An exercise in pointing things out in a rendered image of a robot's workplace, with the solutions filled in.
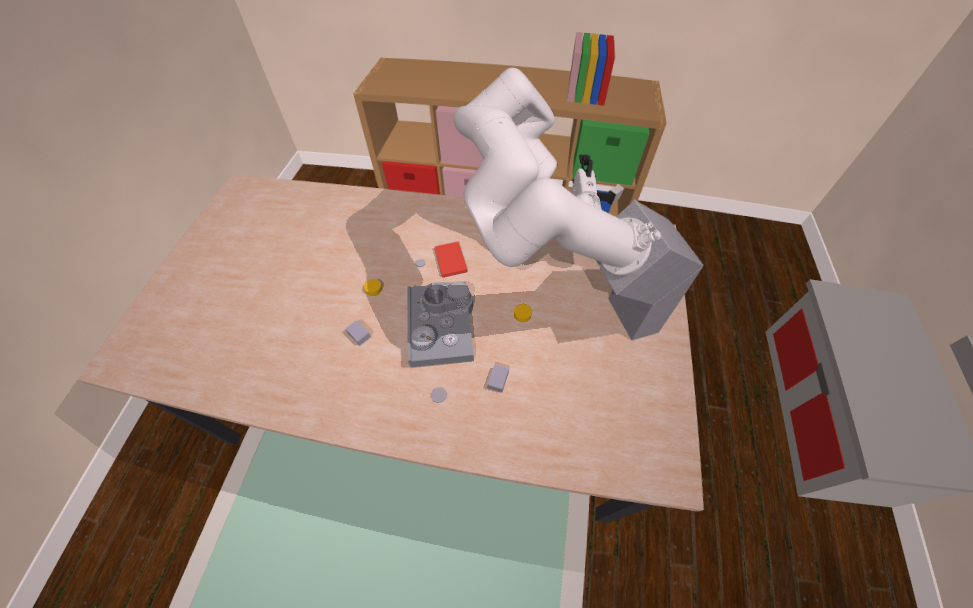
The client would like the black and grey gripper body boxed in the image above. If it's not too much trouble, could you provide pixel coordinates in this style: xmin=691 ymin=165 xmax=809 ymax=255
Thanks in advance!
xmin=571 ymin=169 xmax=599 ymax=198

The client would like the grey toothed gear with yellow arrow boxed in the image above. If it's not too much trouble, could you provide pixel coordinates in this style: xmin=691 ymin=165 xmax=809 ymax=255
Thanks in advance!
xmin=411 ymin=326 xmax=436 ymax=350

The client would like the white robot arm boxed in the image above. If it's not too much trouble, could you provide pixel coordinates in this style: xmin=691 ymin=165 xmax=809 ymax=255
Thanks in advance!
xmin=453 ymin=68 xmax=661 ymax=275

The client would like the yellow short cylinder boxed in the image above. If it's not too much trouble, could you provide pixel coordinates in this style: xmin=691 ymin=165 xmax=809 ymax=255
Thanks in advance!
xmin=514 ymin=304 xmax=532 ymax=322
xmin=364 ymin=279 xmax=382 ymax=296

